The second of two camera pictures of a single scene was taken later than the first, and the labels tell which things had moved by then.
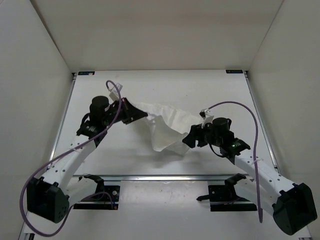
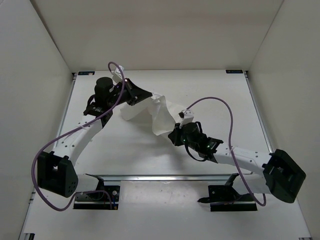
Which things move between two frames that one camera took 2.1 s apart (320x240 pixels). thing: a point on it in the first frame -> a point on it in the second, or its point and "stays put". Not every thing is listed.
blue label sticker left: x=88 y=73 stays put
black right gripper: x=196 y=134 -> x=174 y=135
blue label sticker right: x=234 y=71 stays put
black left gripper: x=132 y=113 -> x=137 y=93
